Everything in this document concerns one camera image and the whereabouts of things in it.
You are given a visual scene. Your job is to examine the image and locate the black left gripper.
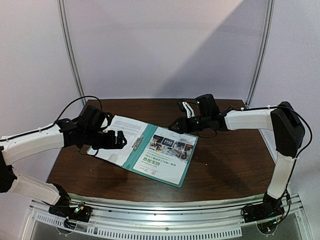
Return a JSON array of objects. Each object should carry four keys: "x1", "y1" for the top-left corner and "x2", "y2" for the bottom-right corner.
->
[{"x1": 83, "y1": 128, "x2": 127, "y2": 150}]

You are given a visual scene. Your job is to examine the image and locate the white printed text sheets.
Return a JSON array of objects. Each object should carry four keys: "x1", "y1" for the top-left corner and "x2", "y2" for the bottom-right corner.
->
[{"x1": 87, "y1": 114, "x2": 148, "y2": 167}]

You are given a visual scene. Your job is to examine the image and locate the metal folder clip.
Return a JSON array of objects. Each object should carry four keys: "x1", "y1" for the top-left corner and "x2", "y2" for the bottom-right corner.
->
[{"x1": 132, "y1": 135, "x2": 144, "y2": 151}]

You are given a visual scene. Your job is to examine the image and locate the teal file folder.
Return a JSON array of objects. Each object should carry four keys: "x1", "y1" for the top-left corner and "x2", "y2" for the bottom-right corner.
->
[{"x1": 87, "y1": 123, "x2": 200, "y2": 189}]

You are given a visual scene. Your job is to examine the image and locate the colourful printed brochure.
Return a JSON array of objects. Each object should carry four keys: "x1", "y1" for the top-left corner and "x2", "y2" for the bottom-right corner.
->
[{"x1": 130, "y1": 127, "x2": 198, "y2": 188}]

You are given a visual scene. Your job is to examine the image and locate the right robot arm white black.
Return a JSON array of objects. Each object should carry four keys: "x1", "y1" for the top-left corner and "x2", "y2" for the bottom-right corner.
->
[{"x1": 168, "y1": 93, "x2": 305, "y2": 222}]

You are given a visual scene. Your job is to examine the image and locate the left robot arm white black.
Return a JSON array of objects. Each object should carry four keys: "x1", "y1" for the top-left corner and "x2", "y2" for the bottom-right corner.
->
[{"x1": 0, "y1": 105, "x2": 127, "y2": 218}]

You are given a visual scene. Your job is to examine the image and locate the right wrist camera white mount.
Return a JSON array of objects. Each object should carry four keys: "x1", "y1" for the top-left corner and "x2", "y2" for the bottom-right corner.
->
[{"x1": 177, "y1": 100, "x2": 195, "y2": 119}]

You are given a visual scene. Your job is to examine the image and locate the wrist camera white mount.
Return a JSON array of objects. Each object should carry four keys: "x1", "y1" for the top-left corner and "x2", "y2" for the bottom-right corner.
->
[
  {"x1": 177, "y1": 100, "x2": 195, "y2": 119},
  {"x1": 101, "y1": 112, "x2": 113, "y2": 131}
]

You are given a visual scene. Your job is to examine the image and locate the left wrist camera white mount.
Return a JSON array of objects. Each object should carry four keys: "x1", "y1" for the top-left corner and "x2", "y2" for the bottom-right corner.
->
[{"x1": 101, "y1": 112, "x2": 113, "y2": 131}]

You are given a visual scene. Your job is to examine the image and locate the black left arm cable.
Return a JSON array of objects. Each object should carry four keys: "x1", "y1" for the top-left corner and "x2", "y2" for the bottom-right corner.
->
[{"x1": 0, "y1": 96, "x2": 103, "y2": 143}]

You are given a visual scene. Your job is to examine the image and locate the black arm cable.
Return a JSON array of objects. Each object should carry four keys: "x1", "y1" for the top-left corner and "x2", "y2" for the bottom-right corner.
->
[
  {"x1": 0, "y1": 96, "x2": 103, "y2": 143},
  {"x1": 224, "y1": 104, "x2": 313, "y2": 221}
]

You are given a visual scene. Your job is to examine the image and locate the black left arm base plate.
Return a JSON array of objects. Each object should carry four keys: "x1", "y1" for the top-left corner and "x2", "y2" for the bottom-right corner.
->
[{"x1": 48, "y1": 198, "x2": 93, "y2": 223}]

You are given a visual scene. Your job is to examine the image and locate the aluminium front rail frame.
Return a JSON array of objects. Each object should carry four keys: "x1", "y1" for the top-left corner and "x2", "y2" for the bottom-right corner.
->
[{"x1": 21, "y1": 194, "x2": 313, "y2": 240}]

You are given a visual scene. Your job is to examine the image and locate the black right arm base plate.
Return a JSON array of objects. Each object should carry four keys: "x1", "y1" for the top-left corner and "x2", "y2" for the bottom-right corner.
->
[{"x1": 240, "y1": 200, "x2": 291, "y2": 226}]

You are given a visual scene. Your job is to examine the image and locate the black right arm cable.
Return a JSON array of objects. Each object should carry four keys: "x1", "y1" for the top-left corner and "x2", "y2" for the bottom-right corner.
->
[{"x1": 224, "y1": 104, "x2": 313, "y2": 221}]

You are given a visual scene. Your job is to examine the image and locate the left aluminium wall post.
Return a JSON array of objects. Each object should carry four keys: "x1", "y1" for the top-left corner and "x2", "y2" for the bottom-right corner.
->
[{"x1": 56, "y1": 0, "x2": 86, "y2": 106}]

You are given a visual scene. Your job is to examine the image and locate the aluminium wall post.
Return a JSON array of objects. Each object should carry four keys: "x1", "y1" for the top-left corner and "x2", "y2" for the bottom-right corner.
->
[
  {"x1": 244, "y1": 0, "x2": 275, "y2": 107},
  {"x1": 56, "y1": 0, "x2": 86, "y2": 106}
]

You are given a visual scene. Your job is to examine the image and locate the right aluminium wall post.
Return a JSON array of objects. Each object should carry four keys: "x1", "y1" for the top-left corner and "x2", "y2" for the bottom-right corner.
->
[{"x1": 244, "y1": 0, "x2": 275, "y2": 107}]

